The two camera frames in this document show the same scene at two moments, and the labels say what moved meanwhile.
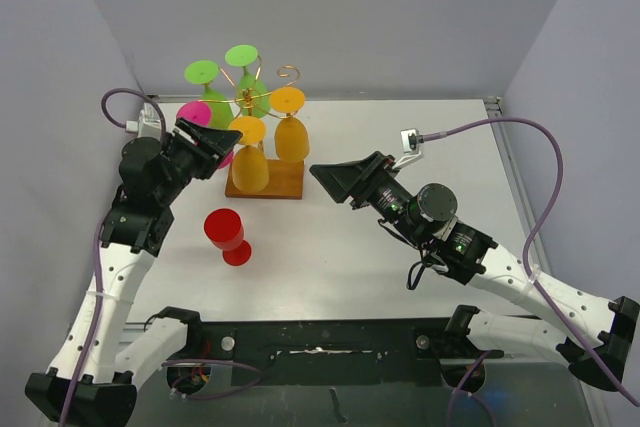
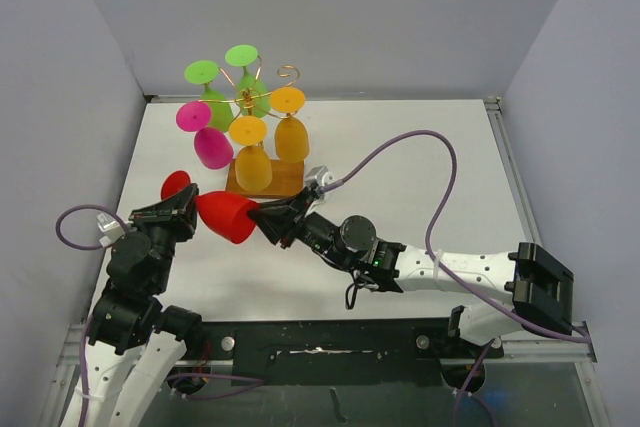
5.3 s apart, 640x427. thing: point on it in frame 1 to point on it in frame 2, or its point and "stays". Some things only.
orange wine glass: (250, 166) stays
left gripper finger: (218, 141) to (182, 207)
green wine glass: (205, 72) stays
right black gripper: (348, 179) to (284, 220)
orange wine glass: (291, 141) stays
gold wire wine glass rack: (284, 181) stays
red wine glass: (223, 228) to (225, 215)
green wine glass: (254, 96) stays
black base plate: (338, 351) stays
